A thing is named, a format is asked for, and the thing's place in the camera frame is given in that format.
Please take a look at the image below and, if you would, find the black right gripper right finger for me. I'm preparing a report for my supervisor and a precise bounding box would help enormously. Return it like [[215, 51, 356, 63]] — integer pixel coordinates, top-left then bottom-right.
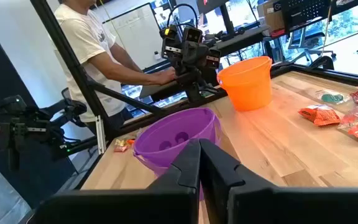
[[200, 138, 358, 224]]

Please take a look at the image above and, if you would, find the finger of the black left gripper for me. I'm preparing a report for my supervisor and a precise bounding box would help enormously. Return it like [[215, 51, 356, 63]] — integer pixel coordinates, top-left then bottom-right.
[[182, 41, 197, 68], [195, 43, 209, 71]]

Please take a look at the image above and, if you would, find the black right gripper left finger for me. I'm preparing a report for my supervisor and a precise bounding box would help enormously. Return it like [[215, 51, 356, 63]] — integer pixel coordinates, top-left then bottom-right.
[[35, 138, 201, 224]]

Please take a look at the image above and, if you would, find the orange halloween bucket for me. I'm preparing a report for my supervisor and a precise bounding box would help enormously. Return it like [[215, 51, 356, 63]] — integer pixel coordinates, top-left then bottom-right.
[[216, 55, 273, 112]]

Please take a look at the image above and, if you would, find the small pink yellow candy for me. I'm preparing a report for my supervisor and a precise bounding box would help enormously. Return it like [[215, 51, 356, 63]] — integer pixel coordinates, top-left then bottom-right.
[[113, 138, 129, 153]]

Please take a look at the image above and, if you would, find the purple halloween bucket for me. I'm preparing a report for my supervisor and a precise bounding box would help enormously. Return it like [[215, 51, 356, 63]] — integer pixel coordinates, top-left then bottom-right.
[[132, 107, 223, 202]]

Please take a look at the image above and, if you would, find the whiteboard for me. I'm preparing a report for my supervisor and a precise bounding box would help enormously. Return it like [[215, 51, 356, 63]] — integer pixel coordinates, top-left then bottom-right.
[[103, 2, 167, 71]]

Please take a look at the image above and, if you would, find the black monitor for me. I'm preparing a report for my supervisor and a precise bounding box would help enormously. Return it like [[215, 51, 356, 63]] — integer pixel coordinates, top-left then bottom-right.
[[194, 0, 245, 35]]

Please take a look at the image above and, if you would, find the cardboard box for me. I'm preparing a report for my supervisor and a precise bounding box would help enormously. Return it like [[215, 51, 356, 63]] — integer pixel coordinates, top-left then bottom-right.
[[262, 0, 287, 38]]

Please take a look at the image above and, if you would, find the person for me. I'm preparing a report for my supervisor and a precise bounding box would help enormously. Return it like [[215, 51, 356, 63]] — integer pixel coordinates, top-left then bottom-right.
[[53, 0, 177, 134]]

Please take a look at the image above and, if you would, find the office chair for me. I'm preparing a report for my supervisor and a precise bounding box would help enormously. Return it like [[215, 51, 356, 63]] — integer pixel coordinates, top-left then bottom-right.
[[287, 26, 337, 63]]

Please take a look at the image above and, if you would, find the black pegboard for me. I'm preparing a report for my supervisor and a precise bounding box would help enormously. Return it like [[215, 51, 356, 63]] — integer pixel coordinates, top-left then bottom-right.
[[280, 0, 332, 32]]

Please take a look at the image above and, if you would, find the white table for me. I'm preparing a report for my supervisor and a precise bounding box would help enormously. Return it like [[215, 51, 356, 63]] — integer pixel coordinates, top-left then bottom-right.
[[320, 24, 358, 79]]

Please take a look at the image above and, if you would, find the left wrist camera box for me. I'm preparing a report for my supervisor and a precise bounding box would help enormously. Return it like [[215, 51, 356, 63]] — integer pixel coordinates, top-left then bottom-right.
[[182, 26, 203, 44]]

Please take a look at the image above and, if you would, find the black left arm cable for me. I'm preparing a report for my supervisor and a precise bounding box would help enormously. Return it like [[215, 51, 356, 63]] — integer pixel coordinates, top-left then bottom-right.
[[165, 2, 199, 30]]

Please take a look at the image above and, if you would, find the silver frame bracket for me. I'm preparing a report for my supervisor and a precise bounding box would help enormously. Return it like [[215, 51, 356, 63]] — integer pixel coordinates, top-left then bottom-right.
[[95, 115, 107, 155]]

